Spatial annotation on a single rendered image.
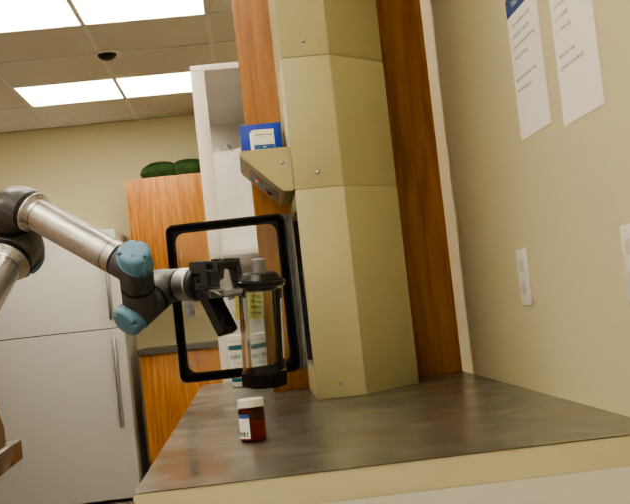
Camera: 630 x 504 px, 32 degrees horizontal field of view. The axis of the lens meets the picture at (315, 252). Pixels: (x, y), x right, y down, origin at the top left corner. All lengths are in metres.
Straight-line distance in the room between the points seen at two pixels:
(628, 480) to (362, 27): 1.46
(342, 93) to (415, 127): 0.41
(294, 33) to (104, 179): 5.69
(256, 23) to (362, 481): 1.71
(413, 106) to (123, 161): 5.39
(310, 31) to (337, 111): 0.19
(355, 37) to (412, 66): 0.35
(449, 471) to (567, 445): 0.16
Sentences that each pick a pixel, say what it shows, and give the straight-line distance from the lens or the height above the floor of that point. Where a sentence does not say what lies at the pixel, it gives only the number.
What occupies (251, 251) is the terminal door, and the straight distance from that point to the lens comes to 2.75.
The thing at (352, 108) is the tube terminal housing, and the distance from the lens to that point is 2.53.
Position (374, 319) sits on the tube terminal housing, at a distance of 2.49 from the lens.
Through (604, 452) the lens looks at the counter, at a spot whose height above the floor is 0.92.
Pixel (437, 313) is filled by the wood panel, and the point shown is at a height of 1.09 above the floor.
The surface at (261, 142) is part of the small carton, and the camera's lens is 2.56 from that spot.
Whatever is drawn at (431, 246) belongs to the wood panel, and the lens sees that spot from 2.85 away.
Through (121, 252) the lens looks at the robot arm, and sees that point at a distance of 2.36.
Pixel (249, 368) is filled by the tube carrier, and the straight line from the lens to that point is 2.31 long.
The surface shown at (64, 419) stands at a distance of 7.44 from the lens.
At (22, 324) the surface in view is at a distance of 7.46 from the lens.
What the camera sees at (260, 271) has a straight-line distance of 2.30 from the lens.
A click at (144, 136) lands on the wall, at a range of 8.13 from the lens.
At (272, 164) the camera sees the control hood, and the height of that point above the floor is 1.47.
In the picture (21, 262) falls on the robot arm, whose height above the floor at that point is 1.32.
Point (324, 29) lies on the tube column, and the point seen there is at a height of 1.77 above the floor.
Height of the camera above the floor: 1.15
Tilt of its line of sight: 3 degrees up
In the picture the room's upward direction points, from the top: 6 degrees counter-clockwise
